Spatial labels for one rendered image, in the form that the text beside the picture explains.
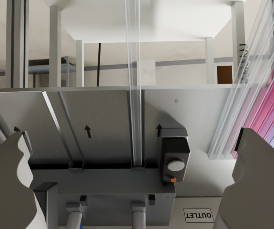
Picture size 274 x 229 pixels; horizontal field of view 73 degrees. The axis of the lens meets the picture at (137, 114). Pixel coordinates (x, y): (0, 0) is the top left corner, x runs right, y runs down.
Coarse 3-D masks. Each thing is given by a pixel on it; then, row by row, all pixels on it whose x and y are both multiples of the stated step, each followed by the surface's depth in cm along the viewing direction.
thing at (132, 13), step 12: (132, 0) 16; (132, 12) 17; (132, 24) 18; (132, 36) 18; (132, 48) 19; (132, 60) 20; (132, 72) 21; (132, 84) 22; (132, 96) 23; (132, 108) 24; (132, 120) 26; (132, 132) 27; (132, 144) 29
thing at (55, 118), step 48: (0, 96) 24; (48, 96) 24; (96, 96) 24; (144, 96) 24; (192, 96) 24; (48, 144) 31; (96, 144) 31; (144, 144) 30; (192, 144) 31; (192, 192) 41
